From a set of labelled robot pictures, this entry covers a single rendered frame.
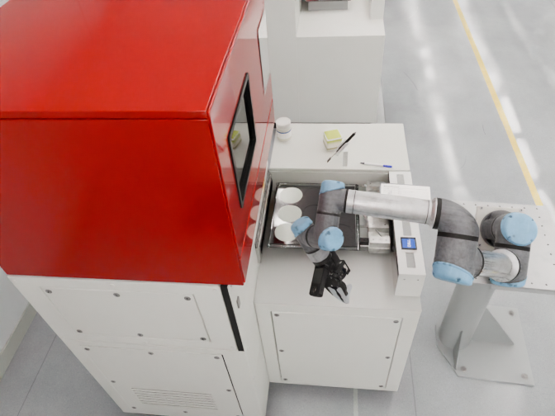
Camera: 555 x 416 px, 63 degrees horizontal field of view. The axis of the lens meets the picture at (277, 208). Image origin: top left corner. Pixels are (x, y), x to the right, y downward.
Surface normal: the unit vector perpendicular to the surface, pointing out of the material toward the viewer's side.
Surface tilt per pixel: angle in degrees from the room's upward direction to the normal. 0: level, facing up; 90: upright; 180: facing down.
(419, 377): 0
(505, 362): 0
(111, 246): 90
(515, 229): 33
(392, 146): 0
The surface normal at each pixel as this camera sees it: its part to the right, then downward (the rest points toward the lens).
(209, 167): -0.10, 0.72
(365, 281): -0.07, -0.69
